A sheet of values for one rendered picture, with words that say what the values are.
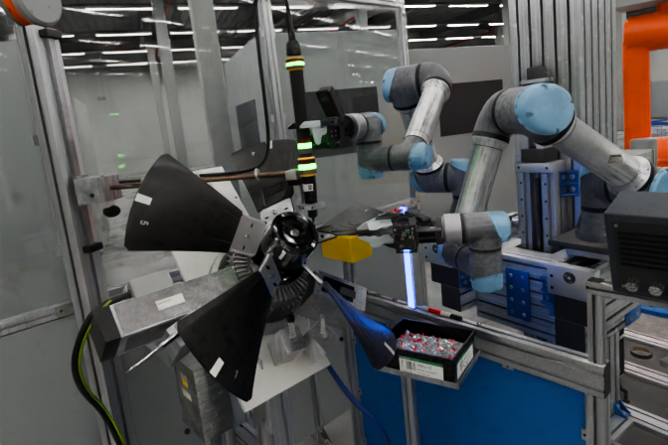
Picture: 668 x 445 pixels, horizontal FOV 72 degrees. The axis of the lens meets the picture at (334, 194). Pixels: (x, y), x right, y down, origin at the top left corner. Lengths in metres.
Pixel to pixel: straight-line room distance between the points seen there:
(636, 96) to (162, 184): 4.45
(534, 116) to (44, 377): 1.57
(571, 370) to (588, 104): 0.88
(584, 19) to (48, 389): 2.05
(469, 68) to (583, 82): 3.71
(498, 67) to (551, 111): 4.50
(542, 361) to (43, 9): 1.59
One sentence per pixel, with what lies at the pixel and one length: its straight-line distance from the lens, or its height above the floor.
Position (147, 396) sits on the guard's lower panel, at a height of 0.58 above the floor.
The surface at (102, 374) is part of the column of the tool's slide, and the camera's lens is 1.62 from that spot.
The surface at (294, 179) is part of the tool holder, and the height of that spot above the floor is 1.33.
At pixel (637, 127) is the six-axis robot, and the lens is 5.03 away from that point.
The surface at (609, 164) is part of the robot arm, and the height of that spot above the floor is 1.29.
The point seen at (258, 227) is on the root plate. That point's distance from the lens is 1.10.
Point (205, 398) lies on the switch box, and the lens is 1.44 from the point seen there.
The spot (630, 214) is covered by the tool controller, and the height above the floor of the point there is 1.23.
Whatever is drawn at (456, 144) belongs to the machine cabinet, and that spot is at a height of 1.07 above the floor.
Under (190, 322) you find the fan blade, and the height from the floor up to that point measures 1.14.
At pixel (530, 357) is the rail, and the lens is 1.32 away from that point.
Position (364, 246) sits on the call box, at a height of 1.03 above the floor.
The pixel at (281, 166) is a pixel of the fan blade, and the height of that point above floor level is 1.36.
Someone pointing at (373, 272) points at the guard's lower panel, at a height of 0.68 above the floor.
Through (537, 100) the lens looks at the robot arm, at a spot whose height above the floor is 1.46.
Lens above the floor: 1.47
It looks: 9 degrees down
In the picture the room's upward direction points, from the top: 6 degrees counter-clockwise
